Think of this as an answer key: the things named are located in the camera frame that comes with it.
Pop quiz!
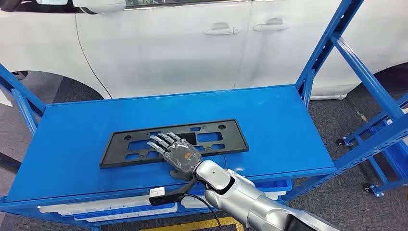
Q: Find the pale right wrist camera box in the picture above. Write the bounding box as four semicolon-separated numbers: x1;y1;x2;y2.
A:
148;187;186;206

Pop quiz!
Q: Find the black plastic plate bracket part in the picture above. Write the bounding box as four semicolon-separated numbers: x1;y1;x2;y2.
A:
99;119;249;169

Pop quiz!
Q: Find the white car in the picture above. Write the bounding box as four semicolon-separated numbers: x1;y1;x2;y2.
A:
0;0;408;100

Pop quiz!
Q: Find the white car door handle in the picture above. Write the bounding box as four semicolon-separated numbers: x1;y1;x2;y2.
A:
253;17;290;32
203;21;239;36

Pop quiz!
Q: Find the white car side mirror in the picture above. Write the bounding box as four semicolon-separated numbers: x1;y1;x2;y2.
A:
72;0;127;14

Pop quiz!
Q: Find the yellow floor tape square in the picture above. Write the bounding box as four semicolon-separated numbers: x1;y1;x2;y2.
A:
140;217;245;231

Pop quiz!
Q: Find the black camera cable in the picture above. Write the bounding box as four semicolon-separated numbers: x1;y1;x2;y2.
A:
184;192;224;231

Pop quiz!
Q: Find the blue metal shelf rack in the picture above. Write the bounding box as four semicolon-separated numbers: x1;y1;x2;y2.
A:
0;0;408;231

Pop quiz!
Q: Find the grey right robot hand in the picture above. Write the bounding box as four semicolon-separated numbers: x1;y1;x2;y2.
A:
147;131;204;181

